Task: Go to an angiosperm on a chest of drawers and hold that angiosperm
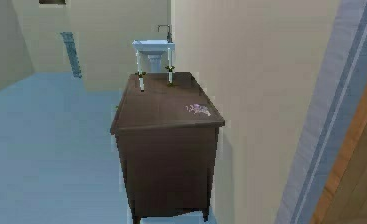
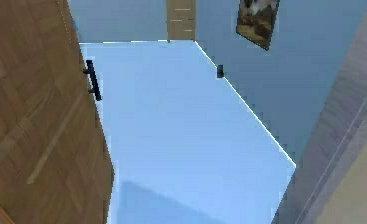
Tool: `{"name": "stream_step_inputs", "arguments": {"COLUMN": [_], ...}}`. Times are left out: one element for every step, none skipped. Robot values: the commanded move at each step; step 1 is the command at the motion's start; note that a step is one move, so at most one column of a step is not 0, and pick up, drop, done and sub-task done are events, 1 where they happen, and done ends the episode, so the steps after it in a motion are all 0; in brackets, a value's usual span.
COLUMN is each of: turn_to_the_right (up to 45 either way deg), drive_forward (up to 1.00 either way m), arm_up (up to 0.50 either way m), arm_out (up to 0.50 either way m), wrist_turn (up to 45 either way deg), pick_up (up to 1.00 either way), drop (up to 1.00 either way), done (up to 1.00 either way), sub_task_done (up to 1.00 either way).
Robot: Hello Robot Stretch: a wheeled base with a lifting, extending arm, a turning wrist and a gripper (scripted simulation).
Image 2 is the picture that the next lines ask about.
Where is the tan wooden door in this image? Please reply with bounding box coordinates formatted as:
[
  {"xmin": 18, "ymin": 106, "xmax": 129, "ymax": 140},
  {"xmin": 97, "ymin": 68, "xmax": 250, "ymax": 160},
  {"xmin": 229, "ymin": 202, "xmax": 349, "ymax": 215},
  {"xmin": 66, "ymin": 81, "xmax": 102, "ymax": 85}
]
[{"xmin": 165, "ymin": 0, "xmax": 197, "ymax": 43}]

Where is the brown wooden room door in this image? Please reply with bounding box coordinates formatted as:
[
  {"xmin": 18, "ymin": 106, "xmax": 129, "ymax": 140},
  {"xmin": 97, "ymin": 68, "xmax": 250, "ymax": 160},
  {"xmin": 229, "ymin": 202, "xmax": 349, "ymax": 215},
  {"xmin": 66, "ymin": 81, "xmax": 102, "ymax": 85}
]
[{"xmin": 0, "ymin": 0, "xmax": 115, "ymax": 224}]

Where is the black door handle bar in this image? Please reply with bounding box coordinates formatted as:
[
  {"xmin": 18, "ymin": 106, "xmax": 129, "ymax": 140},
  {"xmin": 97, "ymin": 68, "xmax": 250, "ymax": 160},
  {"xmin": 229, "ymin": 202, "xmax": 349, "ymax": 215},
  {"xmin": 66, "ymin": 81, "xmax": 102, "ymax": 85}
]
[{"xmin": 83, "ymin": 59, "xmax": 103, "ymax": 102}]

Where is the dark framed wall picture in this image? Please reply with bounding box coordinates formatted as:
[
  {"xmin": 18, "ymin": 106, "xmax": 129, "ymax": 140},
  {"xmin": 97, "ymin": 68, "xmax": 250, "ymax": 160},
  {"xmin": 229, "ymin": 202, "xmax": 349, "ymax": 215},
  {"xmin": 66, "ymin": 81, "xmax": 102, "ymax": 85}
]
[{"xmin": 235, "ymin": 0, "xmax": 281, "ymax": 52}]

